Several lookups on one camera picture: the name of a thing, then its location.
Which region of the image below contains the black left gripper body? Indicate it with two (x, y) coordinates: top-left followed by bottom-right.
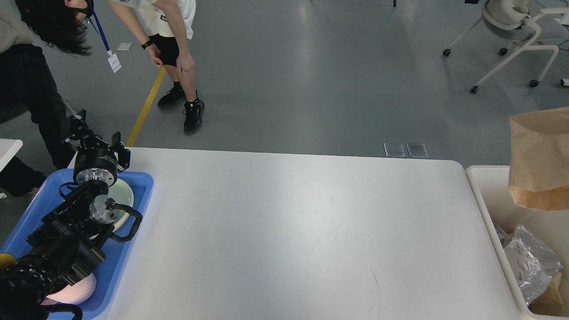
(73, 148), (118, 187)

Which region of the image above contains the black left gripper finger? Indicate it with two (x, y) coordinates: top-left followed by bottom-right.
(108, 132), (131, 173)
(61, 111), (108, 151)

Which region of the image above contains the green ceramic plate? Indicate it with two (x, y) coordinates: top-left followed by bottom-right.
(108, 179), (134, 206)

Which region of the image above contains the pink ceramic mug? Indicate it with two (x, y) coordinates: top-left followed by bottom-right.
(41, 273), (97, 305)

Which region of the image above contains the dark green ceramic mug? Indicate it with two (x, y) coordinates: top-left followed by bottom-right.
(0, 253), (16, 271)

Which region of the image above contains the brown paper bag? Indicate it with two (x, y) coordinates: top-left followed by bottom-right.
(509, 107), (569, 211)
(529, 272), (564, 316)

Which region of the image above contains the silver foil bag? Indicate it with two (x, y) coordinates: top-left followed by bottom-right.
(503, 224), (564, 305)

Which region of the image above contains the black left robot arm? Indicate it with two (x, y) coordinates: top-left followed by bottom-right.
(0, 110), (143, 320)

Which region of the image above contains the white chair near person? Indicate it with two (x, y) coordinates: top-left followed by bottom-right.
(62, 98), (84, 120)

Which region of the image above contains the person in cream sweater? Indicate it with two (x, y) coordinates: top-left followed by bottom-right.
(0, 10), (75, 169)

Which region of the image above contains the person in white shorts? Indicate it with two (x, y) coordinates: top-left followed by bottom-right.
(16, 0), (205, 135)

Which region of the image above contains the left floor socket plate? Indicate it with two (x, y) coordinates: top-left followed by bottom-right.
(384, 143), (406, 158)

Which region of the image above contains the floor socket plate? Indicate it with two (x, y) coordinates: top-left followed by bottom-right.
(406, 143), (429, 158)
(384, 143), (406, 158)

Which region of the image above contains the right floor socket plate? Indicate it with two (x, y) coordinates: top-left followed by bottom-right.
(406, 143), (429, 158)

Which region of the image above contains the white plastic bin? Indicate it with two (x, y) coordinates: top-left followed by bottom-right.
(465, 165), (569, 320)

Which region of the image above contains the white office chair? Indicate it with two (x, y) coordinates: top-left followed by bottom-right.
(442, 0), (568, 94)

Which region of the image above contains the brown paper bag in bin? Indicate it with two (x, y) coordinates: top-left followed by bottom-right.
(529, 272), (564, 316)

